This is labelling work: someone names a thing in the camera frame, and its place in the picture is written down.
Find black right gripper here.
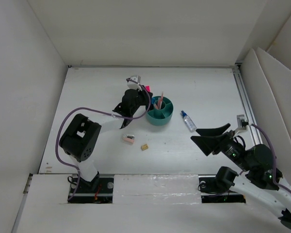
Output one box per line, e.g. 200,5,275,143
190,123,251,171

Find pink capped black highlighter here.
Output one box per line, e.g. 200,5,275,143
145,85,151,92

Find purple translucent pen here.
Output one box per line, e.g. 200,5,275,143
157,99,161,110

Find clear blue-capped spray bottle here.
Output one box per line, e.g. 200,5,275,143
181,111,197,132

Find pink white mini stapler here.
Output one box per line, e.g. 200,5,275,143
122,133,135,144

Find yellow eraser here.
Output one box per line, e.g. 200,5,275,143
141,144,148,150

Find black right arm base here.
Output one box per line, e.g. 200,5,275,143
197,175,246,204

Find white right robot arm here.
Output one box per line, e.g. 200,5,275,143
191,120,291,230

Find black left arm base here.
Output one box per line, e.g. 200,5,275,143
67,175,114,204

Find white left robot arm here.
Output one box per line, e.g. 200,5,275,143
55,84,153,193

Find teal round divided organizer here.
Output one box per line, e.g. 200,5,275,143
146,97,174,126

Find white foam boards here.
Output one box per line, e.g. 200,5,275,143
240,47,291,161

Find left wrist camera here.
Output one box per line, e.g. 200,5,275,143
126,75,142,90

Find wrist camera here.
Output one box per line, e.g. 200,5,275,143
235,115,249,134
126,75,142,90

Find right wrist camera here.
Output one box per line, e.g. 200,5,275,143
235,115,249,134

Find aluminium rail right side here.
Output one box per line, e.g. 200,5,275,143
232,63,262,145

